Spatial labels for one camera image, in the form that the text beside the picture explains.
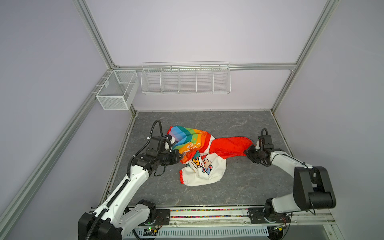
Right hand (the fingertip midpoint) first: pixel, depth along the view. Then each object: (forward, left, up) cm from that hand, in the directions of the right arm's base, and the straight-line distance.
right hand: (245, 153), depth 93 cm
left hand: (-10, +38, +13) cm, 41 cm away
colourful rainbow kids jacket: (-1, +26, -1) cm, 26 cm away
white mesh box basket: (+35, +83, +23) cm, 93 cm away
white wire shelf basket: (+46, +21, +25) cm, 57 cm away
